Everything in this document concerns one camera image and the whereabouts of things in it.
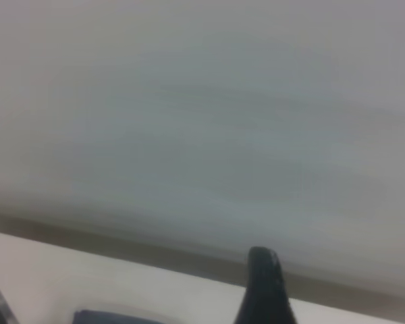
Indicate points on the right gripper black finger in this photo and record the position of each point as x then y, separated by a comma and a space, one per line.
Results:
266, 297

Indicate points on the blue denim shorts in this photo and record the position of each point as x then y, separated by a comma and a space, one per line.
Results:
121, 319

